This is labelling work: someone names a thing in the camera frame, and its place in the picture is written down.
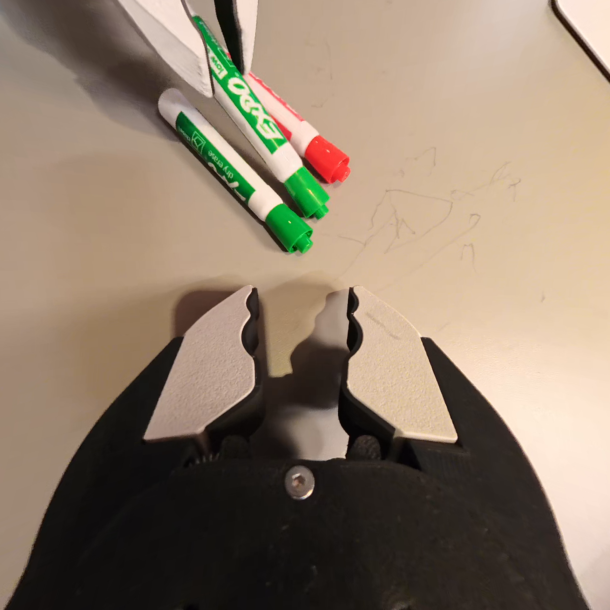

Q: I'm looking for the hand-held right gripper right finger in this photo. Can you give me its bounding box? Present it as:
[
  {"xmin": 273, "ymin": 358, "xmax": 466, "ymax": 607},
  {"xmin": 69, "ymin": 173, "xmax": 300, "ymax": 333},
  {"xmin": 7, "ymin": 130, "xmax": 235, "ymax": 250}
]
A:
[{"xmin": 338, "ymin": 286, "xmax": 459, "ymax": 454}]

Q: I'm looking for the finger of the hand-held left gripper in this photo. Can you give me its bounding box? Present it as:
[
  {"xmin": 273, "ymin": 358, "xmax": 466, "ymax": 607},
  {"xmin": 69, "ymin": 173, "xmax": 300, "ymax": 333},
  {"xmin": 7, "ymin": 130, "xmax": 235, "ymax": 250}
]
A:
[
  {"xmin": 115, "ymin": 0, "xmax": 216, "ymax": 100},
  {"xmin": 214, "ymin": 0, "xmax": 261, "ymax": 76}
]

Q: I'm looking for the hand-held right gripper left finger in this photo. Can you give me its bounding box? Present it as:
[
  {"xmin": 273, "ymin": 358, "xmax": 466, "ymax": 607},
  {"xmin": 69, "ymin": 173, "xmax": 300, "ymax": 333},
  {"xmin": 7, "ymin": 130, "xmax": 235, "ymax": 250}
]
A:
[{"xmin": 143, "ymin": 285, "xmax": 264, "ymax": 449}]

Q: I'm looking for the green dry erase marker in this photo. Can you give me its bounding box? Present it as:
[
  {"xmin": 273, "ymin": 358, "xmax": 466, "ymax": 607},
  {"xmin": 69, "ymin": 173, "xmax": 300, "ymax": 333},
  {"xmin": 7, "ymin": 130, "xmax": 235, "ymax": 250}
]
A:
[
  {"xmin": 157, "ymin": 87, "xmax": 316, "ymax": 255},
  {"xmin": 191, "ymin": 14, "xmax": 331, "ymax": 221}
]

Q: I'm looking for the red dry erase marker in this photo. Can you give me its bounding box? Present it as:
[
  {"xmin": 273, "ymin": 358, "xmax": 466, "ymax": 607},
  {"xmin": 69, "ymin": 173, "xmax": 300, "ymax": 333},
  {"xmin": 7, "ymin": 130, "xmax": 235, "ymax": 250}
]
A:
[{"xmin": 245, "ymin": 71, "xmax": 352, "ymax": 185}]

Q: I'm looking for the white stand base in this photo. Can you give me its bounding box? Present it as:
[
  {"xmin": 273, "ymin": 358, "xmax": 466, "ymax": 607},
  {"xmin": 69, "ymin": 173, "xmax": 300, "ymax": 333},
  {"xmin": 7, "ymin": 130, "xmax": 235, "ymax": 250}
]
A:
[{"xmin": 552, "ymin": 0, "xmax": 610, "ymax": 79}]

